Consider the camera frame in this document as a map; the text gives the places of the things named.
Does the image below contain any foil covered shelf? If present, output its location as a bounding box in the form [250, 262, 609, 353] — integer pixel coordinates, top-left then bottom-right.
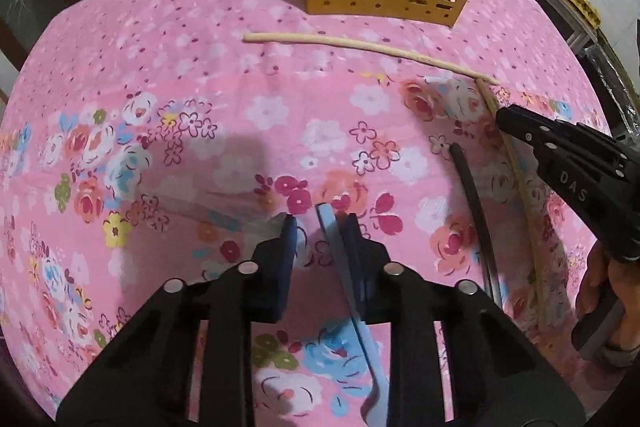
[582, 44, 640, 142]

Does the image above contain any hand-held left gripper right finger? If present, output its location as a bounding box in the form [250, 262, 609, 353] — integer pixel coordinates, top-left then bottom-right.
[337, 213, 587, 427]

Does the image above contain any light blue silicone spoon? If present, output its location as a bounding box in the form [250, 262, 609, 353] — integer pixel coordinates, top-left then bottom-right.
[315, 203, 390, 427]

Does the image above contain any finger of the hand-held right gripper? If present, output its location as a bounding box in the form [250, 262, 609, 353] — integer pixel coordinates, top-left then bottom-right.
[497, 106, 630, 168]

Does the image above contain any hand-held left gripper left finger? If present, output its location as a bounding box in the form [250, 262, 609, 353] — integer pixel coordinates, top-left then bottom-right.
[55, 214, 299, 427]

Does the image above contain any yellow egg carton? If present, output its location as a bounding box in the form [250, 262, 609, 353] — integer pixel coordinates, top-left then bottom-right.
[556, 0, 602, 28]

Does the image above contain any black chopstick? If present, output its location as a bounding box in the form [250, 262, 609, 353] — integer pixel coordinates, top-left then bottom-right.
[449, 143, 503, 308]

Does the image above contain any person's right hand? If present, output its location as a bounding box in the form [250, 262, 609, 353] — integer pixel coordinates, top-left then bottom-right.
[575, 241, 640, 368]

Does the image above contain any pink floral tablecloth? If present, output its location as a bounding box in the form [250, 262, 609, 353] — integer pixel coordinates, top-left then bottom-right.
[0, 0, 626, 427]

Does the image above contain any single wooden chopstick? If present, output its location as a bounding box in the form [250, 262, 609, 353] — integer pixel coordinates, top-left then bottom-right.
[243, 33, 501, 85]

